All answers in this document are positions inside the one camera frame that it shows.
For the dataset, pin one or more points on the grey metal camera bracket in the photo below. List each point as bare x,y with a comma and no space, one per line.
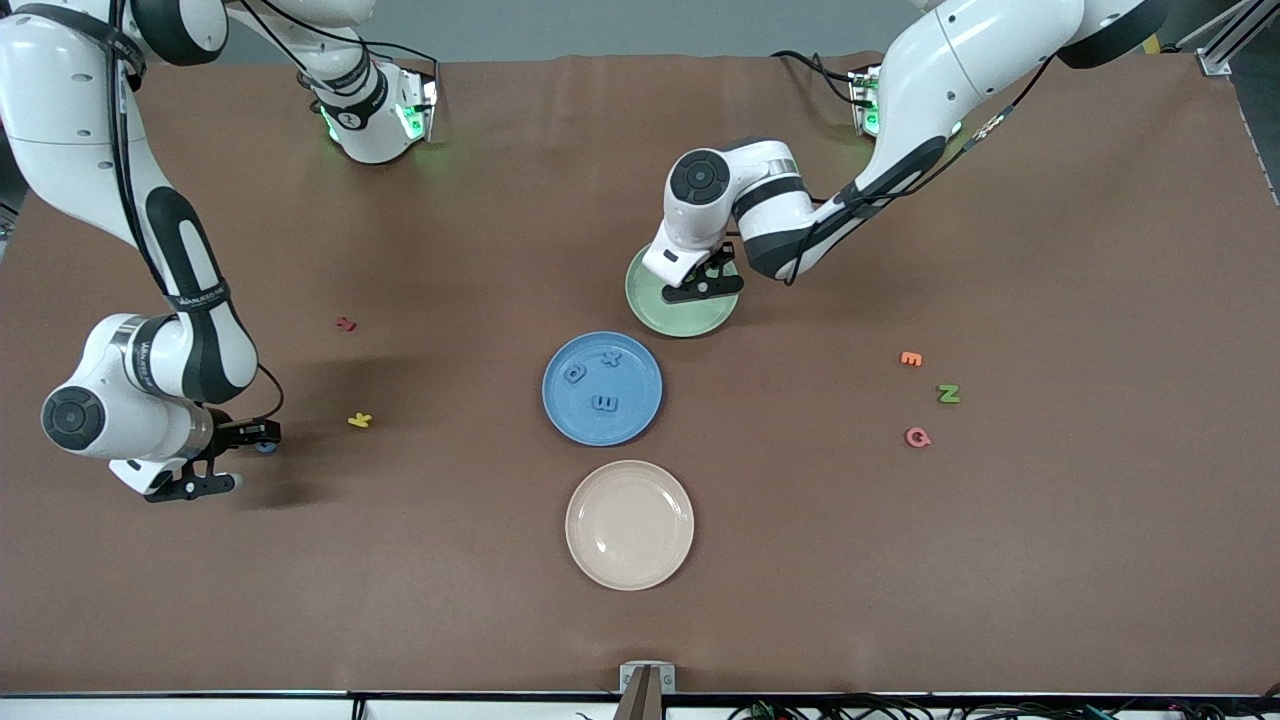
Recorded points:
645,690

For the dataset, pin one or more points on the white table edge rail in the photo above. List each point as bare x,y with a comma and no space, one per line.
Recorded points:
200,708

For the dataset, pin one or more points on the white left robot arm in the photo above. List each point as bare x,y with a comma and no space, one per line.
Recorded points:
960,60

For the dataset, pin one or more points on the blue foam letter E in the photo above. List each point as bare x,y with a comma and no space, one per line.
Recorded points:
604,403

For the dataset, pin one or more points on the beige plate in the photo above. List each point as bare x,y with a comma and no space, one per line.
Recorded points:
629,525

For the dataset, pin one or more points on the blue plate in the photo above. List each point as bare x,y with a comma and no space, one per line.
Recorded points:
640,380

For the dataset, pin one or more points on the green foam letter N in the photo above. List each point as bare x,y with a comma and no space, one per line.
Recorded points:
948,394

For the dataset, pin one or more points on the pink foam letter Q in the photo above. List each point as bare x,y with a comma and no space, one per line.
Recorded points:
909,437

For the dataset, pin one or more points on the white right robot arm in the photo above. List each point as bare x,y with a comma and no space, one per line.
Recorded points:
60,110

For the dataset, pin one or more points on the green plate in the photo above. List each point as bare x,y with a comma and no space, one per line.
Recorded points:
690,320

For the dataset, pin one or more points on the aluminium frame profile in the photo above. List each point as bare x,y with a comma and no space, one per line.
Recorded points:
1215,62

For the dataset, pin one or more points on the brown table mat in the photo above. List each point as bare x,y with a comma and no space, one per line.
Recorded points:
400,560

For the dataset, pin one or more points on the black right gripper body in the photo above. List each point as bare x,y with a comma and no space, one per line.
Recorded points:
232,434

